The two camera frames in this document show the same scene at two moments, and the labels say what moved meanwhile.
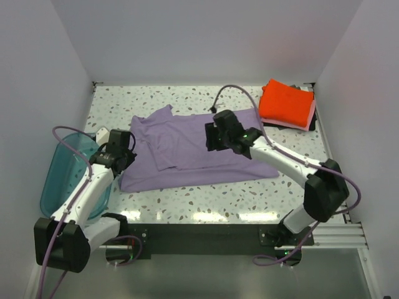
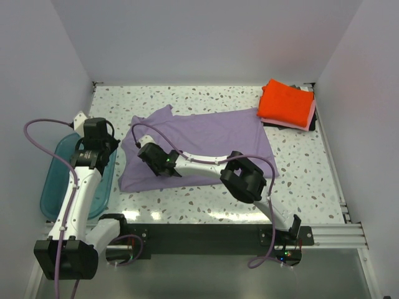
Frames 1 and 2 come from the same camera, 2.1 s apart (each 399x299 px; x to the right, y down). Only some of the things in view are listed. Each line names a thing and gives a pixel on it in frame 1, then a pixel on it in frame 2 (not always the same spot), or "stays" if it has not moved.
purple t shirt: [171, 151] stays
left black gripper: [131, 156] -> [114, 143]
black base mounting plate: [216, 239] stays
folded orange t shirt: [281, 102] stays
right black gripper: [211, 130] -> [155, 172]
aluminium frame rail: [339, 235] stays
